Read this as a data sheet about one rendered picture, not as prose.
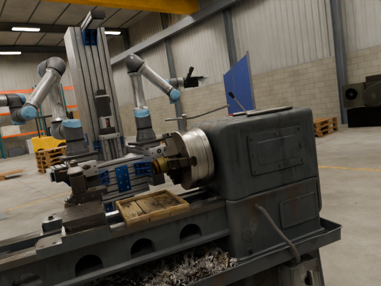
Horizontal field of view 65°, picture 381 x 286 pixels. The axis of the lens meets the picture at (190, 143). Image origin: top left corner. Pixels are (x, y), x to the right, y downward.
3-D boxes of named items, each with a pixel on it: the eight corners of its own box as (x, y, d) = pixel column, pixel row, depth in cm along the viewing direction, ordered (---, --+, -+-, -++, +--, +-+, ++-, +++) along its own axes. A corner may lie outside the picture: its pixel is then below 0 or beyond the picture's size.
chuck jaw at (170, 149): (182, 156, 161) (175, 138, 166) (183, 152, 157) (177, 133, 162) (163, 160, 157) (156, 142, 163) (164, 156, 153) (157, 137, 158)
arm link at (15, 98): (28, 105, 183) (25, 91, 182) (8, 106, 175) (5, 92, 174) (22, 106, 188) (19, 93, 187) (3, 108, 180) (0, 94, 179)
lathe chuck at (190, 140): (186, 175, 179) (182, 123, 170) (210, 195, 150) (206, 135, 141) (172, 178, 175) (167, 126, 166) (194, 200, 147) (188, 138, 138)
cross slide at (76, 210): (97, 199, 165) (96, 191, 164) (105, 222, 125) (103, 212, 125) (65, 207, 159) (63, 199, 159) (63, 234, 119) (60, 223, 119)
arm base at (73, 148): (64, 155, 200) (61, 141, 199) (87, 151, 208) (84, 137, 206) (67, 156, 187) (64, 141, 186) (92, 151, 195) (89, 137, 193)
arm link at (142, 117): (136, 128, 214) (132, 109, 212) (136, 127, 227) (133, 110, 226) (152, 126, 216) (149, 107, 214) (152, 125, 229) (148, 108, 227)
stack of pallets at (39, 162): (71, 164, 1107) (67, 144, 1099) (84, 164, 1051) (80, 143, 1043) (37, 172, 1012) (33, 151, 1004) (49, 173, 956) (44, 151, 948)
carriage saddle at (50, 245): (103, 209, 167) (101, 198, 166) (113, 237, 123) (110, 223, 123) (45, 223, 156) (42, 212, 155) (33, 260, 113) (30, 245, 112)
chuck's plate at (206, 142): (192, 173, 180) (187, 122, 171) (216, 193, 152) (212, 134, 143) (186, 175, 178) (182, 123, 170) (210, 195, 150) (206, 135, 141)
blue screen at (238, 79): (221, 142, 1051) (211, 75, 1024) (244, 139, 1050) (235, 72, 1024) (243, 164, 641) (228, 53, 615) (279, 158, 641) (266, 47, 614)
